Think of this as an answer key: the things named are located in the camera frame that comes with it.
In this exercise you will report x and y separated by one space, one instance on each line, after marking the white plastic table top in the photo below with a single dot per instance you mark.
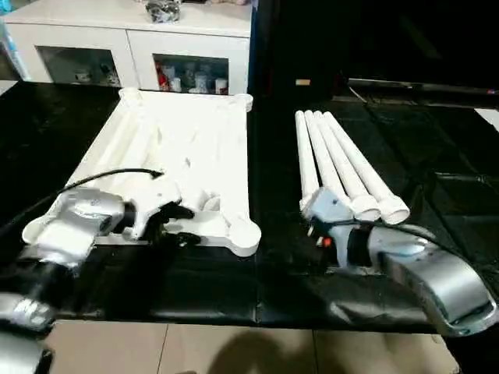
187 148

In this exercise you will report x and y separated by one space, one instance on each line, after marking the white plastic table leg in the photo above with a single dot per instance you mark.
339 156
305 156
356 156
322 152

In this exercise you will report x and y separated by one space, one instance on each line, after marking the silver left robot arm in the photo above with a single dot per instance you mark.
70 226

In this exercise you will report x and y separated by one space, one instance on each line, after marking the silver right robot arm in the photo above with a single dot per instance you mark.
437 273

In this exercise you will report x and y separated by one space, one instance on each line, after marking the black work mat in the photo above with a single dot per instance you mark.
437 171

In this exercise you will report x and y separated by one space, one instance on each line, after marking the small white cup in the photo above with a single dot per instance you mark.
221 85

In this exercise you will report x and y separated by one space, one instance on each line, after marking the small tan box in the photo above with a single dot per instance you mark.
302 82

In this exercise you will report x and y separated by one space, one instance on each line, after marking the white glass-door cabinet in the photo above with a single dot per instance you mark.
132 47

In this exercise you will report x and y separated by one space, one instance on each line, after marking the grey crumpled object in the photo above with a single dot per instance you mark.
164 10

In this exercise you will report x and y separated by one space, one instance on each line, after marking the white flat strip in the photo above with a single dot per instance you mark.
490 117

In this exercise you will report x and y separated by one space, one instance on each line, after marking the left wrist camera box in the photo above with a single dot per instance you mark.
152 199

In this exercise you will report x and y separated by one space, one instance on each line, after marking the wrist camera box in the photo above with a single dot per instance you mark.
152 199
327 206

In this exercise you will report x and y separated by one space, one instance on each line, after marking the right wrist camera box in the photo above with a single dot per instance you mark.
327 206

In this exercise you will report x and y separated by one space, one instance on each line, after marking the dark long rail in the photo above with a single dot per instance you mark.
421 84

